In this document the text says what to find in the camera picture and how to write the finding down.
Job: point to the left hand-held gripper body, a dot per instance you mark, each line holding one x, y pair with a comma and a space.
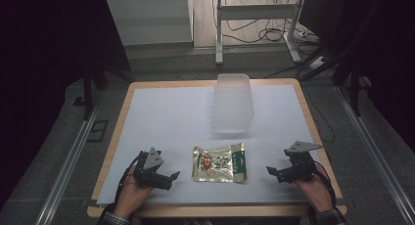
150, 171

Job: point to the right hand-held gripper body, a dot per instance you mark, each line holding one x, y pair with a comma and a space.
298, 164

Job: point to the gold and green snack packet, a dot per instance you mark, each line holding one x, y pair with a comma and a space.
219, 163

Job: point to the clear plastic storage box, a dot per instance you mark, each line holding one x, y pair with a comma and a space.
233, 102

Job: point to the person's left hand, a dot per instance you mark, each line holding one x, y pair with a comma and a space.
133, 195

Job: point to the person's right hand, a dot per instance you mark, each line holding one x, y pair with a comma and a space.
314, 192

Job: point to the white table mat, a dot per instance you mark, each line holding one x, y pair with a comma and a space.
182, 127

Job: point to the person's right sleeve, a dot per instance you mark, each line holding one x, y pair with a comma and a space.
329, 217

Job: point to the person's sleeve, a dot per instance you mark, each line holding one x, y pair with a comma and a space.
112, 219
329, 217

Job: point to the person's left sleeve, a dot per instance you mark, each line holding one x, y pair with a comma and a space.
112, 219

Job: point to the black metal stand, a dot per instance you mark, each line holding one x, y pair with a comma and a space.
93, 84
345, 65

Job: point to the aluminium floor rail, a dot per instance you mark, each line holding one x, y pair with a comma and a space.
375, 153
65, 172

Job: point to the white metal desk frame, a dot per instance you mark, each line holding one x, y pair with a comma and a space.
257, 22

